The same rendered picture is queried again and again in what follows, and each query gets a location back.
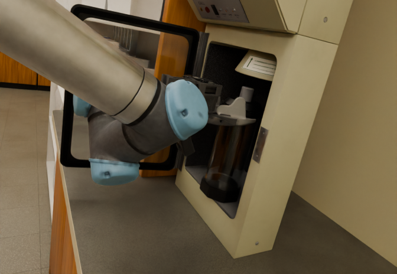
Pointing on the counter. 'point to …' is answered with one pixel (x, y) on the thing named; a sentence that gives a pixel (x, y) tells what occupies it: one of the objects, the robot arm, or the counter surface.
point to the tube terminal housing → (278, 114)
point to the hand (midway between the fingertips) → (238, 116)
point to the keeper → (260, 144)
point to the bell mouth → (258, 65)
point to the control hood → (262, 0)
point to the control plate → (231, 2)
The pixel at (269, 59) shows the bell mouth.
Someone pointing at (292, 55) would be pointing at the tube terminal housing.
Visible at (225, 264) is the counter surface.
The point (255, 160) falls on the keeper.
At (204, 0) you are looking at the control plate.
